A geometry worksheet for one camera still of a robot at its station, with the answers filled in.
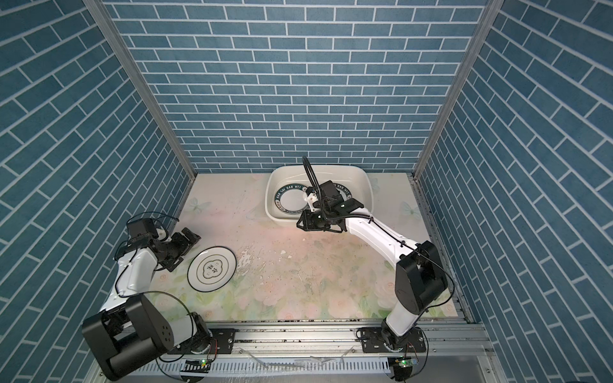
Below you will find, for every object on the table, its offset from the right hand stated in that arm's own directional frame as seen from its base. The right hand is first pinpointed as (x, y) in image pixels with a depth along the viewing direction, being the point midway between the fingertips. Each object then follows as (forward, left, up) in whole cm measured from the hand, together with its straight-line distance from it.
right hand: (302, 223), depth 83 cm
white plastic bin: (+36, -22, -12) cm, 44 cm away
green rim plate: (+23, +10, -15) cm, 29 cm away
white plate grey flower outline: (-12, +34, -17) cm, 40 cm away
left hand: (-8, +37, -5) cm, 38 cm away
